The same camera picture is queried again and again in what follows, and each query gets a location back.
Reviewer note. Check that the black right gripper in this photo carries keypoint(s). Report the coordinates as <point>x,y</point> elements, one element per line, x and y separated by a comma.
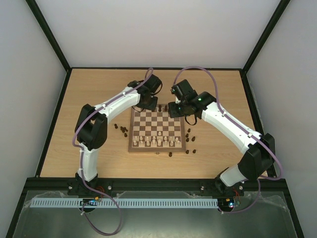
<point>175,112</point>

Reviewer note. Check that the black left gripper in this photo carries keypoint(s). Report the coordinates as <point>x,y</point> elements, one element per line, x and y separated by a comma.
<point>152,106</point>

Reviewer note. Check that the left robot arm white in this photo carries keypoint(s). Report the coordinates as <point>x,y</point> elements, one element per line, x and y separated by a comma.
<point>92,124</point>

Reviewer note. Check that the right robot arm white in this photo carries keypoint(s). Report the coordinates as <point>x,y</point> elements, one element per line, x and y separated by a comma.
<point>257,149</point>

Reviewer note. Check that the wooden chess board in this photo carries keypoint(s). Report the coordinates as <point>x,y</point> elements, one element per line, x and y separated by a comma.
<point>156,132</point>

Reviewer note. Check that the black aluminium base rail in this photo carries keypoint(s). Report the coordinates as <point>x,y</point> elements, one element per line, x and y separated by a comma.
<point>114,186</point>

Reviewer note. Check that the black frame post right rear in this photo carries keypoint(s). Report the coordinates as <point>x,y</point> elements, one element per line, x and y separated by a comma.
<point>277,14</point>

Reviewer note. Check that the black frame post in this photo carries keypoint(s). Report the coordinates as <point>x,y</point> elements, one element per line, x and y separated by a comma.
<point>277,14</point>
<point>37,13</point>

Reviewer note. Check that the black frame post left rear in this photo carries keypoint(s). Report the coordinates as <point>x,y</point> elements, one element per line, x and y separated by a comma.
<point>37,13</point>

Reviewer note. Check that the light blue cable duct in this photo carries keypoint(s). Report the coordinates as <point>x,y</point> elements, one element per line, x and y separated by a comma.
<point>124,203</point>

